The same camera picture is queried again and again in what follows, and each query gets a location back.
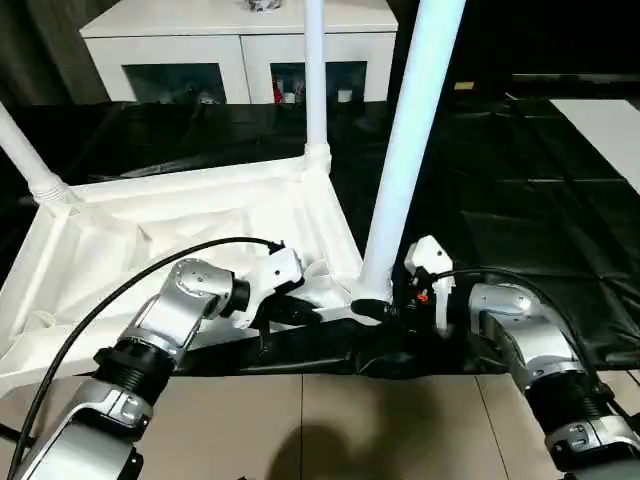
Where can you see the white cabinet with glass doors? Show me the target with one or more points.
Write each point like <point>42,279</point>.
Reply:
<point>200,45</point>

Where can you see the small white jar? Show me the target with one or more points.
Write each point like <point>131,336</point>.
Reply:
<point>290,96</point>
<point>345,95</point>

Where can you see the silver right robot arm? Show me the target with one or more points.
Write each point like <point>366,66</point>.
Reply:
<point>525,325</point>

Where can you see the white flat board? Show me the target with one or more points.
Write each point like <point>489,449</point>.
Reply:
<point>605,135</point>

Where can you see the grey curtain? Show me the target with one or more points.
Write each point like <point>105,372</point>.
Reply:
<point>45,50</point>

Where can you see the small yellow object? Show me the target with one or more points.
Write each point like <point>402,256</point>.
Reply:
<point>465,86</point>

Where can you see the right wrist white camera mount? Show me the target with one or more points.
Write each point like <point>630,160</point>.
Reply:
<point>432,260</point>

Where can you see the white plastic table top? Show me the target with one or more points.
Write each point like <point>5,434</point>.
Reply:
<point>150,225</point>

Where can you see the black mat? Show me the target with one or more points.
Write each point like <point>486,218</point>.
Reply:
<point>500,200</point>

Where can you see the black stand leg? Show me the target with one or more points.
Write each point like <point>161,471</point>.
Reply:
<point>17,435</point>

